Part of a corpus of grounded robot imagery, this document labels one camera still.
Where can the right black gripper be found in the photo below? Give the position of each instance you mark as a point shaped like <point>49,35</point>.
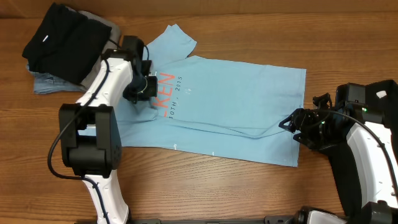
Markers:
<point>306,125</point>

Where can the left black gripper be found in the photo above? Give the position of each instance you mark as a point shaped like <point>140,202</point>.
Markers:
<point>152,91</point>

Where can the light blue printed t-shirt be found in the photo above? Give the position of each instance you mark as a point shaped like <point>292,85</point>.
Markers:
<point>214,107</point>

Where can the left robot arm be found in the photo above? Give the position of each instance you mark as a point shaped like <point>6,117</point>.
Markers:
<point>89,135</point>

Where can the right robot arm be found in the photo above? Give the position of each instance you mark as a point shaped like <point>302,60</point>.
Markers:
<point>357,131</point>

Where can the folded black garment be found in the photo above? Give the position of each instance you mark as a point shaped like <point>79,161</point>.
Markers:
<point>67,44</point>

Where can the black garment at right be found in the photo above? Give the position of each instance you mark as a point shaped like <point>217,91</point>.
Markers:
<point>383,95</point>

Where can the folded blue jeans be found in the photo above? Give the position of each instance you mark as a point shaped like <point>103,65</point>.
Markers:
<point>45,83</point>

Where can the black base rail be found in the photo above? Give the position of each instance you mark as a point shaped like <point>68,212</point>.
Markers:
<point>205,221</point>

